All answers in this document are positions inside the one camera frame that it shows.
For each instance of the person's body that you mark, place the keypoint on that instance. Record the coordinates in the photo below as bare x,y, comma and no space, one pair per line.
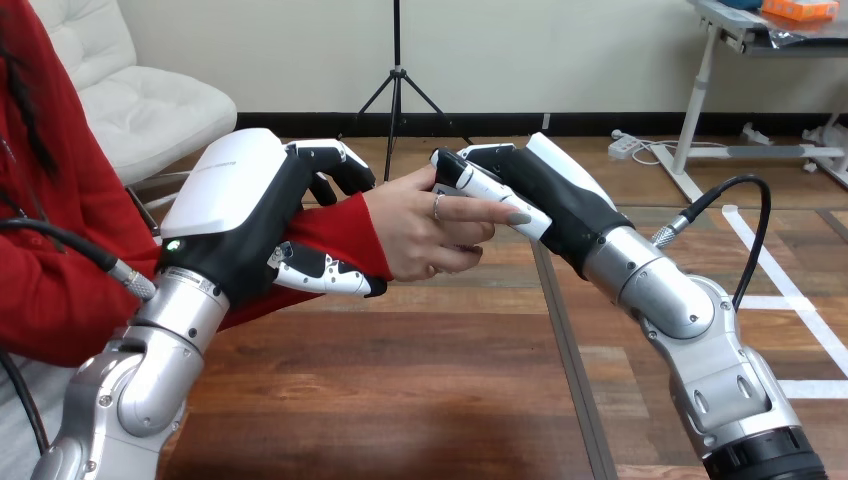
53,166

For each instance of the white power strip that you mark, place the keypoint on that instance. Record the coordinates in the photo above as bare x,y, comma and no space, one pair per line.
623,146

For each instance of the white desk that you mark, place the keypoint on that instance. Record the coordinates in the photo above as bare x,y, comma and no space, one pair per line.
696,99

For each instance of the white cushioned chair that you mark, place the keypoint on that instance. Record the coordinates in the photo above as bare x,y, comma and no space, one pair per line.
146,106

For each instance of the black tripod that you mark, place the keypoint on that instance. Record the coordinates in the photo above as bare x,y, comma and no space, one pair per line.
396,79

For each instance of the orange thing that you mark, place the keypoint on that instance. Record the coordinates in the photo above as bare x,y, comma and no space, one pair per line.
798,8

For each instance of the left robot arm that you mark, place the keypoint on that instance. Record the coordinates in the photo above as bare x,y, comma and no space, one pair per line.
159,378

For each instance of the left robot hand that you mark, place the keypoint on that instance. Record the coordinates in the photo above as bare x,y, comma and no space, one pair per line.
225,185

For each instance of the person's hand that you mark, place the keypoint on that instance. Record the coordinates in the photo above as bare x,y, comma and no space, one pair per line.
411,225

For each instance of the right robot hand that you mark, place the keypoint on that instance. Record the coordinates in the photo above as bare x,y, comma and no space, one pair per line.
563,199

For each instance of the person's forearm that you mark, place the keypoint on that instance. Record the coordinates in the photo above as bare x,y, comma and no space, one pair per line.
338,232

